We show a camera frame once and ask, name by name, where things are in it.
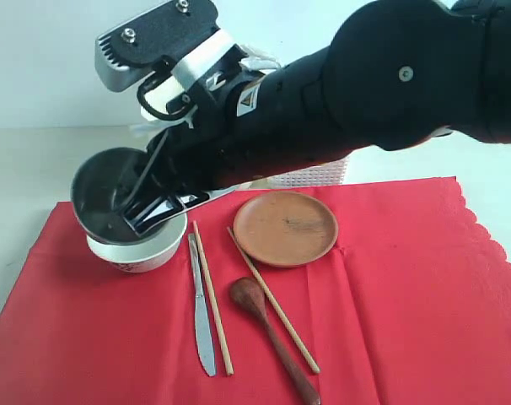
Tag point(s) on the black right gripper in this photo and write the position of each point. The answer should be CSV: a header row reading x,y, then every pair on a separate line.
x,y
290,128

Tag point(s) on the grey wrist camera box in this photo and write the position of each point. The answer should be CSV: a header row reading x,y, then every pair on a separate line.
x,y
168,52

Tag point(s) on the left wooden chopstick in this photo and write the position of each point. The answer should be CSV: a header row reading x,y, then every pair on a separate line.
x,y
228,365

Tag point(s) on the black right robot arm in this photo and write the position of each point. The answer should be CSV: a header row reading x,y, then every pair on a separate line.
x,y
396,74

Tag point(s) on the brown round plate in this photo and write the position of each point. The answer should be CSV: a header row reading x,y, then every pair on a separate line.
x,y
285,228

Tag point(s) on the dark wooden spoon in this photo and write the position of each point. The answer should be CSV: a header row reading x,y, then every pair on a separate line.
x,y
248,295

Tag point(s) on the right wooden chopstick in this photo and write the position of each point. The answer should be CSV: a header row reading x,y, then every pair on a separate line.
x,y
310,360

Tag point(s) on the white ceramic bowl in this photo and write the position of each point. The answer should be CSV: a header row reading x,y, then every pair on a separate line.
x,y
147,255

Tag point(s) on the cream plastic storage bin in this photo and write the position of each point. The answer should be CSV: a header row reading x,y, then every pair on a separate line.
x,y
258,184

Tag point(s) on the white perforated plastic basket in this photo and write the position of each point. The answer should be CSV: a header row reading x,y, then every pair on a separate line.
x,y
330,174

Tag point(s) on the wooden chopstick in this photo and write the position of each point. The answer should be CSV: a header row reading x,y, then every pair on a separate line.
x,y
310,360
228,365

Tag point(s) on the red table cloth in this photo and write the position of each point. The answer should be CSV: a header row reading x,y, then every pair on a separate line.
x,y
411,306

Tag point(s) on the metal table knife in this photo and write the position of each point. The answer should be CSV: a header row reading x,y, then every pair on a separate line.
x,y
204,343

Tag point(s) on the stainless steel cup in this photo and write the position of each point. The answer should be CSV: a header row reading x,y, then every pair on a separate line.
x,y
91,199

